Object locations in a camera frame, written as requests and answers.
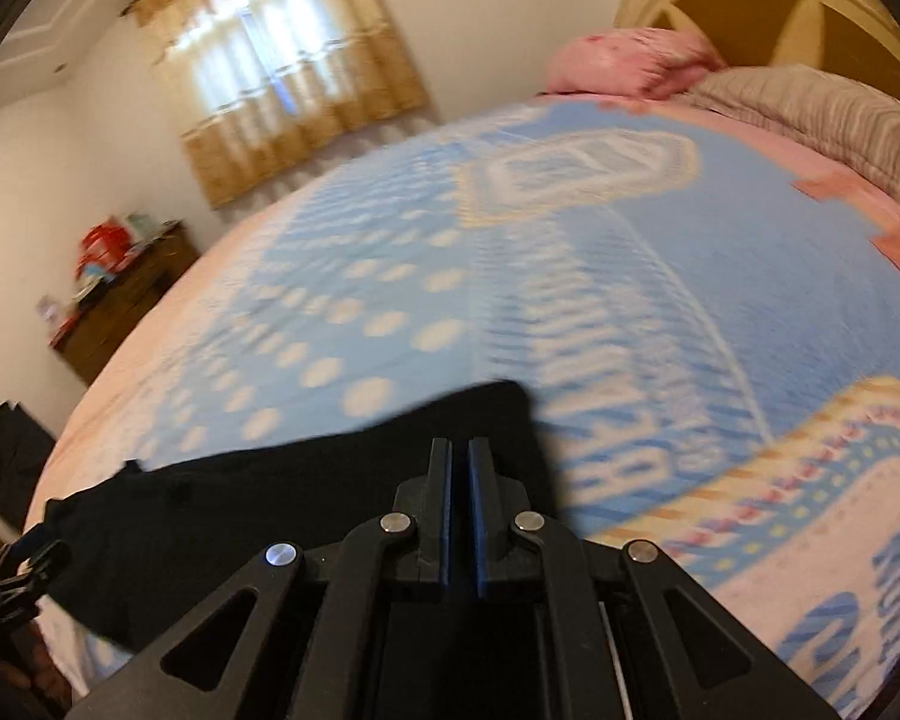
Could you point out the beige patterned curtain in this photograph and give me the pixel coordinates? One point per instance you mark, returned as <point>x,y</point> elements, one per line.
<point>270,127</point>

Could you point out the dark object beside bed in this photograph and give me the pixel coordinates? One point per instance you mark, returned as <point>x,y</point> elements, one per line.
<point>11,465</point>

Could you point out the red gift boxes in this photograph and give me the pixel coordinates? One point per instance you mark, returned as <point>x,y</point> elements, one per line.
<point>101,244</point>

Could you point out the striped pillow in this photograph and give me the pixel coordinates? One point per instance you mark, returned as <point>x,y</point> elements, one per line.
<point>817,120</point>

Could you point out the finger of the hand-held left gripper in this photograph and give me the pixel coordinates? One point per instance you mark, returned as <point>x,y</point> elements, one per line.
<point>34,566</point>

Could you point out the pink floral pillow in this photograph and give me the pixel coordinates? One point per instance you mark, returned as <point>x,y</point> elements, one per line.
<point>630,60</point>

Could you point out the brown wooden desk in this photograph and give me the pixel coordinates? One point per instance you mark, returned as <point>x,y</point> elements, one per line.
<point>120,315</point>

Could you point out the blue pink dotted bed sheet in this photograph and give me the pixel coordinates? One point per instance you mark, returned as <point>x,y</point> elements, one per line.
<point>570,277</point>

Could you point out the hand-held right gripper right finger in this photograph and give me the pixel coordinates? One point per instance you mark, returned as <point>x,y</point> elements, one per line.
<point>481,517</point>

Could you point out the black pants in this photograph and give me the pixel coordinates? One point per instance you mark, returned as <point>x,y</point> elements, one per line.
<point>232,510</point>

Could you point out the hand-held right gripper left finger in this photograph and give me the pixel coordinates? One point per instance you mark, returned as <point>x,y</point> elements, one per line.
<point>442,517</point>

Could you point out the light teal box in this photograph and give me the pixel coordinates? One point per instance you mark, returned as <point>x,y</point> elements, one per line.
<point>142,229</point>

